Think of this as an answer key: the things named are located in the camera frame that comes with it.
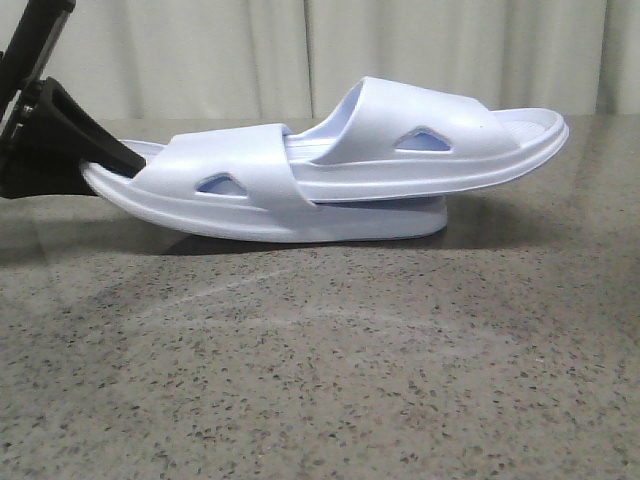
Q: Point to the beige pleated curtain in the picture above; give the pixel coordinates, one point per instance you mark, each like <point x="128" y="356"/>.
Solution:
<point x="296" y="59"/>

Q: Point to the light blue slipper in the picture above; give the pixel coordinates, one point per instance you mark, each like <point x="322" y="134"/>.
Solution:
<point x="238" y="184"/>
<point x="389" y="140"/>

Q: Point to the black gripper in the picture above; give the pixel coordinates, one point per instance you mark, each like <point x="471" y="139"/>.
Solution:
<point x="47" y="133"/>

